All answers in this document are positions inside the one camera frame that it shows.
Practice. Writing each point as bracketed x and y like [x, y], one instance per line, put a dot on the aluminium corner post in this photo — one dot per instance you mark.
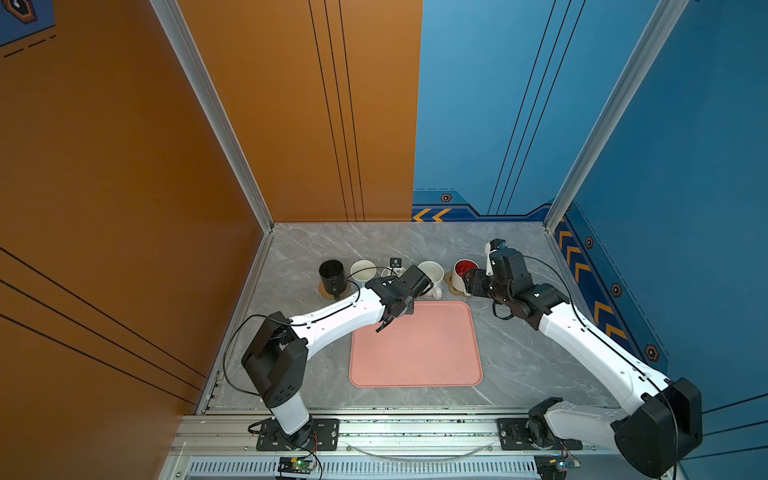
[651, 41]
[174, 25]

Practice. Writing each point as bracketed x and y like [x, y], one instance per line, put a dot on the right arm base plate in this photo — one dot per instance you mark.
[510, 433]

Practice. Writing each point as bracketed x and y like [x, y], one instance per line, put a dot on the white mug blue handle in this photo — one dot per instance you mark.
[363, 271]

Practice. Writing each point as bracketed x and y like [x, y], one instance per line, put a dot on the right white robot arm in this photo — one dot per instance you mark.
[656, 422]

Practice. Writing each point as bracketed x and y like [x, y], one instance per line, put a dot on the paw print brown coaster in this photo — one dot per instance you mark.
[449, 285]

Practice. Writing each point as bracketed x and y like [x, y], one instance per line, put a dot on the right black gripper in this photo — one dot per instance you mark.
[474, 281]

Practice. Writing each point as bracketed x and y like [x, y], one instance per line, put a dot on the cream white mug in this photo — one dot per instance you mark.
[388, 272]

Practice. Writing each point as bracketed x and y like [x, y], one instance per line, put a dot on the pink rectangular tray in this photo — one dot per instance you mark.
[435, 346]

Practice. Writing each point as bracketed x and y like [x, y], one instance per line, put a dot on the right circuit board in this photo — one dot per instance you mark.
[555, 467]

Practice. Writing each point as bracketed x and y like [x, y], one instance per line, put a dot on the right aluminium corner post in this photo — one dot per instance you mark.
[651, 41]

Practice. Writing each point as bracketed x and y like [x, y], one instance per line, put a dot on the red interior mug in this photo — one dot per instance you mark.
[463, 268]

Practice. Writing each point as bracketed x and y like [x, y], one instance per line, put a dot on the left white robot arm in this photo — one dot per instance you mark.
[276, 358]

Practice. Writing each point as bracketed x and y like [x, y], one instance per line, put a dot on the left green circuit board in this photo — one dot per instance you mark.
[296, 467]

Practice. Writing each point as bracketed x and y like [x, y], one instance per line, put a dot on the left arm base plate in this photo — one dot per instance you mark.
[320, 435]

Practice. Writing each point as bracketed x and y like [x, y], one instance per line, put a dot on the aluminium front rail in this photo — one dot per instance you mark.
[382, 432]

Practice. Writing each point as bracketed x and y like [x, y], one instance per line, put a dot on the woven orange round coaster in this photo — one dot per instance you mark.
[331, 295]

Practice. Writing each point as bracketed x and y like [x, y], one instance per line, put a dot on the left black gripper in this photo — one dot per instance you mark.
[410, 308]

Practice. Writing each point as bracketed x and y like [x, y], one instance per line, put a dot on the black mug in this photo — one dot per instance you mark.
[332, 275]

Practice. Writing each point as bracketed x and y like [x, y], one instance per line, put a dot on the left aluminium corner post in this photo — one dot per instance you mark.
[174, 25]

